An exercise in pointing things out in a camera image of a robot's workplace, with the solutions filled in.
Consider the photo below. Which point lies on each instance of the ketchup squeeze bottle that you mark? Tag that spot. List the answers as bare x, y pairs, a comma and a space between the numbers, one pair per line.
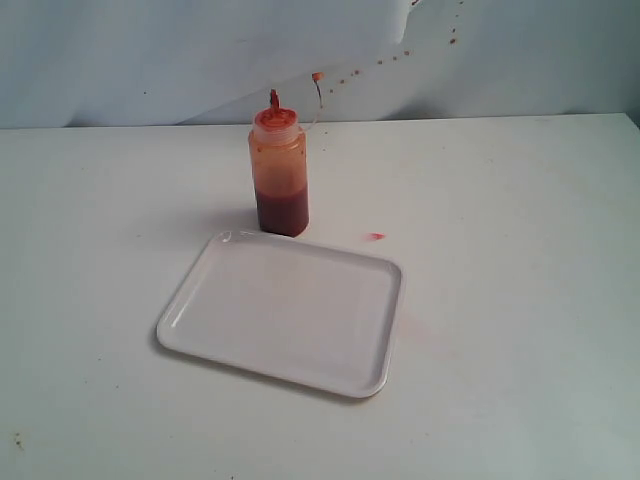
277, 145

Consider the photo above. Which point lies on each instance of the white rectangular plastic tray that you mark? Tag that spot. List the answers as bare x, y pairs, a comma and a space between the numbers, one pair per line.
303, 313

